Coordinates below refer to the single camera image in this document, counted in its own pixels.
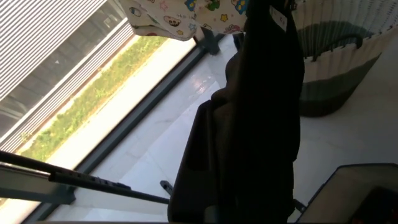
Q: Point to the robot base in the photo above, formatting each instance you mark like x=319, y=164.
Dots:
x=342, y=193

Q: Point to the window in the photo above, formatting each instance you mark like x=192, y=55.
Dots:
x=62, y=77

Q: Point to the black clothes rack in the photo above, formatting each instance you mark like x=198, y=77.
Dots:
x=93, y=183

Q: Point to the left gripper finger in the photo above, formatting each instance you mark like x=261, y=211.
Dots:
x=192, y=186

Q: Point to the white laundry basket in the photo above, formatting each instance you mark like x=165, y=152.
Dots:
x=335, y=77

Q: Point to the black garment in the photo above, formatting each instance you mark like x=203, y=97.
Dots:
x=264, y=93

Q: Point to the cream printed garment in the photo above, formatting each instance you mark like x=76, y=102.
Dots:
x=186, y=15

